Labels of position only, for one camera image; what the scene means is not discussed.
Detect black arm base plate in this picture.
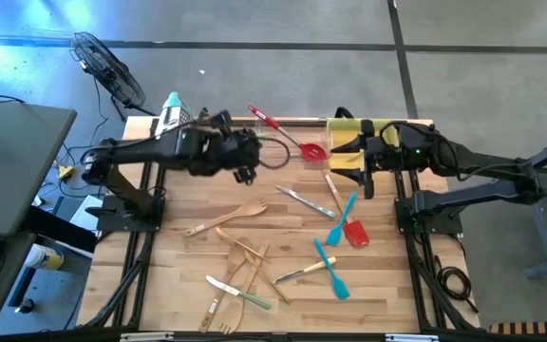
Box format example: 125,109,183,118
85,194,166,234
394,197,473,237

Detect black floor fan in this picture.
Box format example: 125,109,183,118
69,30,147,111

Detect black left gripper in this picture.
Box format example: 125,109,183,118
192,109,263,187

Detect cream handled knife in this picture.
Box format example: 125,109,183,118
273,256,337,285

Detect wooden spoon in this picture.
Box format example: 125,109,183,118
198,244,248,333

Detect black aluminium rig frame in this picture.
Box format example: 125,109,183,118
76,116,481,342

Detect wooden fork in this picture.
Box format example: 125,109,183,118
218,241,271,334

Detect white paper sheet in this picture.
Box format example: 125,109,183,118
68,194,106,234

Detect clear plastic bin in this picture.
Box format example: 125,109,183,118
253,117,332,170

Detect white edge bar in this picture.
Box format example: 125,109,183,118
385,333,441,342
120,331,175,342

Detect red silicone spatula wooden handle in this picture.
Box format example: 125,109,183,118
321,170,370,248

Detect teal silicone spatula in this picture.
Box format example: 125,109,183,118
325,191,358,247
312,237,351,301

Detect white yellow canister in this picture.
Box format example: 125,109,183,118
23,242,66,272

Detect metal box grater teal ends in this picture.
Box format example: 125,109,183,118
152,91,194,139

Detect all metal table knife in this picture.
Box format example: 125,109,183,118
274,184,336,219

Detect coiled black cable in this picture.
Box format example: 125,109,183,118
433,254,480,314

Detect yellow plastic bin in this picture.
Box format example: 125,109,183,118
325,117,403,171

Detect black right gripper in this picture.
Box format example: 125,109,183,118
330,119,412,200

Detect orange black striped bar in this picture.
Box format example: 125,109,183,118
489,320,547,336

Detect pale green handled knife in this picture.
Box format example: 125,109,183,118
205,275,273,311

